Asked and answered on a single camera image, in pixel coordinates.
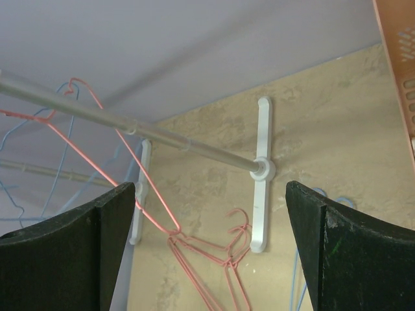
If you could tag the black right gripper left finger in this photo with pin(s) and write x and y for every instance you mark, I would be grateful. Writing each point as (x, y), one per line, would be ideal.
(70, 261)

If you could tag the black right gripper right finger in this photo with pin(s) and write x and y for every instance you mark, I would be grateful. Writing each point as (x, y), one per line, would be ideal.
(350, 260)

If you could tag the blue wire hanger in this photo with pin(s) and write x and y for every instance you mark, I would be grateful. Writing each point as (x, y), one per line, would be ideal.
(42, 175)
(296, 305)

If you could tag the white clothes rack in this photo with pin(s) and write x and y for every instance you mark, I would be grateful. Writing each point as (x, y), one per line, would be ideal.
(261, 169)

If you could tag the orange plastic file organizer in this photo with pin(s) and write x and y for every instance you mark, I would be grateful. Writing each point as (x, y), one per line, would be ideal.
(395, 20)

